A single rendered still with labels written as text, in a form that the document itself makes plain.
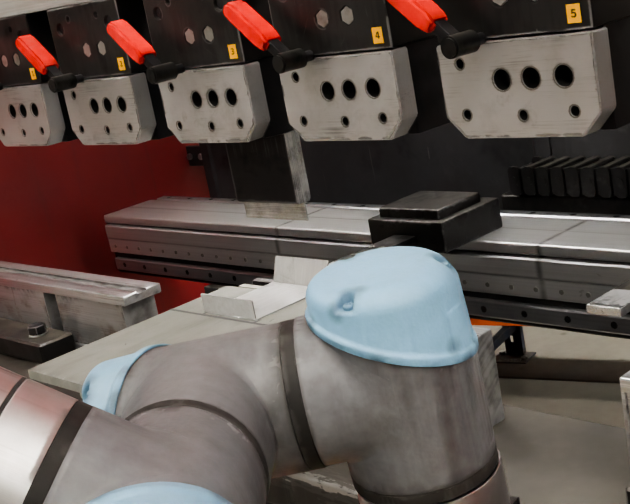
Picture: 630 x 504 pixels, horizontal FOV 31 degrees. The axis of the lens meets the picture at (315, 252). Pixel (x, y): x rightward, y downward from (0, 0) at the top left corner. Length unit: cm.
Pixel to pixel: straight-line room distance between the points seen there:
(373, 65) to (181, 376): 53
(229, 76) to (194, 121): 9
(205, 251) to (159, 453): 132
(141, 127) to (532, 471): 58
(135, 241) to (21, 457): 149
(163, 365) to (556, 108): 44
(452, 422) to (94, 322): 107
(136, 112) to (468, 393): 82
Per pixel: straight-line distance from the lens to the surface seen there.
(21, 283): 170
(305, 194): 118
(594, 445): 106
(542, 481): 101
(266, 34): 105
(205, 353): 55
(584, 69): 87
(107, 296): 150
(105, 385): 56
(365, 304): 51
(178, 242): 180
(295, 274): 124
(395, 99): 99
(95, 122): 137
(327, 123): 106
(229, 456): 46
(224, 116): 117
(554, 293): 130
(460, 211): 134
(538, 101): 90
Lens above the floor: 134
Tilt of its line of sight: 14 degrees down
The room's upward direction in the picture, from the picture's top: 11 degrees counter-clockwise
